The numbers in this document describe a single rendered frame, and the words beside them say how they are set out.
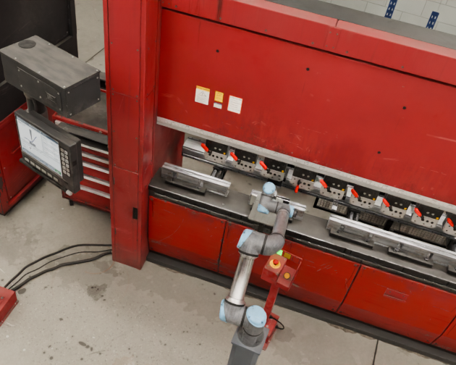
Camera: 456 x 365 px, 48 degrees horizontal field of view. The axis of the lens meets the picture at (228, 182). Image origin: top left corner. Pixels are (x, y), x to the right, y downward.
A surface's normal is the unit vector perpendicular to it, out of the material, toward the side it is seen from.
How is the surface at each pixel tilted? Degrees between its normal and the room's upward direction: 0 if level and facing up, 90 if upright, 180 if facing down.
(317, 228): 0
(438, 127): 90
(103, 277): 0
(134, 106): 90
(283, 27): 90
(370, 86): 90
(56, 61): 0
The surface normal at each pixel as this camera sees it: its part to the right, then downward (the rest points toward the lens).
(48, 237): 0.13, -0.72
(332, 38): -0.30, 0.63
